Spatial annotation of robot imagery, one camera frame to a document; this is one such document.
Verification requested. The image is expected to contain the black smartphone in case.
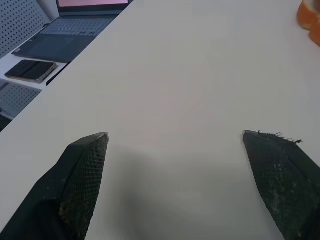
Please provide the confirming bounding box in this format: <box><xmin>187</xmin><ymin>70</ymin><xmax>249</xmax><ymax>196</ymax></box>
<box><xmin>4</xmin><ymin>59</ymin><xmax>58</xmax><ymax>84</ymax></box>

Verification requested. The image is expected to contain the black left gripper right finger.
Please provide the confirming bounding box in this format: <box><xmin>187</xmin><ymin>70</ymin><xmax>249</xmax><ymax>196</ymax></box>
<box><xmin>241</xmin><ymin>129</ymin><xmax>320</xmax><ymax>240</ymax></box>

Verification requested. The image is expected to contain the white perforated metal panel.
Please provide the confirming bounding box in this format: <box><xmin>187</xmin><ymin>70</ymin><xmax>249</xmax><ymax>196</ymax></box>
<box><xmin>0</xmin><ymin>0</ymin><xmax>61</xmax><ymax>60</ymax></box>

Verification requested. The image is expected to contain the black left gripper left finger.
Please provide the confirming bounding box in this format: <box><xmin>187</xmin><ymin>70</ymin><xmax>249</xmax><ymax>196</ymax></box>
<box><xmin>0</xmin><ymin>131</ymin><xmax>110</xmax><ymax>240</ymax></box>

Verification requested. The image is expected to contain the dark grey open laptop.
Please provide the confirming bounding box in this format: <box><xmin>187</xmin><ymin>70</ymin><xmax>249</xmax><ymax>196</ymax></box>
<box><xmin>11</xmin><ymin>0</ymin><xmax>135</xmax><ymax>64</ymax></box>

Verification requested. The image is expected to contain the orange object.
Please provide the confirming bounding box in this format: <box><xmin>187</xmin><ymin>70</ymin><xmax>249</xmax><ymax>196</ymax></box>
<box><xmin>296</xmin><ymin>0</ymin><xmax>320</xmax><ymax>47</ymax></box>

